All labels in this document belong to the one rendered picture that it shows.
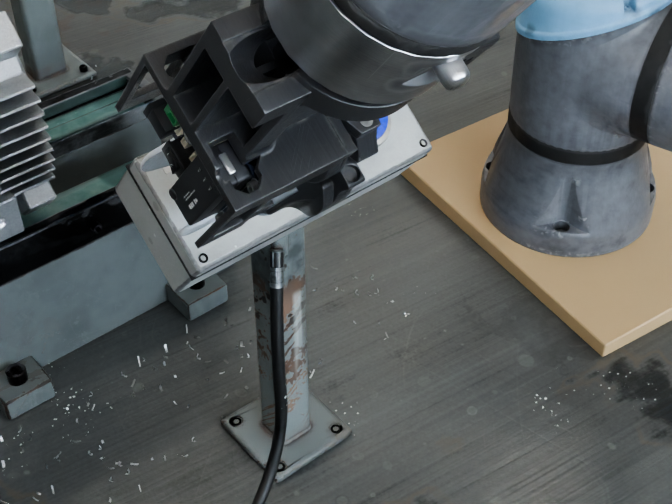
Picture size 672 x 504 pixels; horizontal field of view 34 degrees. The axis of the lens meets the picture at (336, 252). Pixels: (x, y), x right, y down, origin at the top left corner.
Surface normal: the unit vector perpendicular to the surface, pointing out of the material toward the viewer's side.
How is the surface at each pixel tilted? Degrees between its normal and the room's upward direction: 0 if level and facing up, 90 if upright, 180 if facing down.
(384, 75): 118
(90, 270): 90
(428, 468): 0
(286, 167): 38
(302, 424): 90
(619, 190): 73
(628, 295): 2
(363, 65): 112
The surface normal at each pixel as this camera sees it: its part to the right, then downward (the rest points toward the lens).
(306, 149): 0.39, -0.27
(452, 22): 0.02, 0.96
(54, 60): 0.64, 0.51
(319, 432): 0.00, -0.74
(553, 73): -0.62, 0.55
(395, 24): -0.34, 0.84
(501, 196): -0.84, 0.11
